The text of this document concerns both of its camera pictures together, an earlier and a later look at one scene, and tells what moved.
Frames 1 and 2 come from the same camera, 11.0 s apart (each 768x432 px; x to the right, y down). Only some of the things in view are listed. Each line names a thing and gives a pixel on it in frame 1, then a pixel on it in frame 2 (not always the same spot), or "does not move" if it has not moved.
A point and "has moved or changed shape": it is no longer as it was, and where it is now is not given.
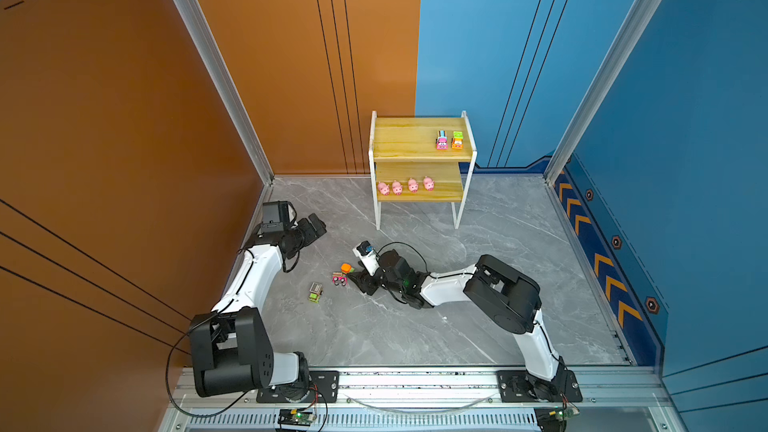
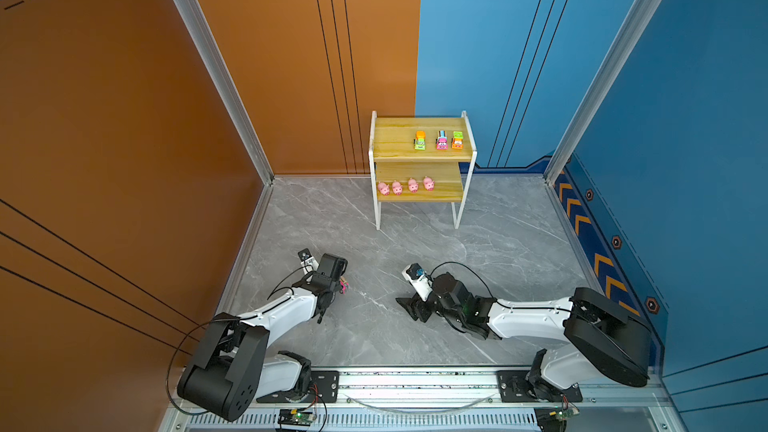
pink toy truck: [442, 142] does not move
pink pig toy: [383, 188] does not move
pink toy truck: [339, 279] has moved or changed shape
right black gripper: [364, 281] to [414, 307]
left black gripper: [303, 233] to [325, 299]
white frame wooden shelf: [421, 160] does not move
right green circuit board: [568, 411] does not move
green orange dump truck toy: [457, 140] does not move
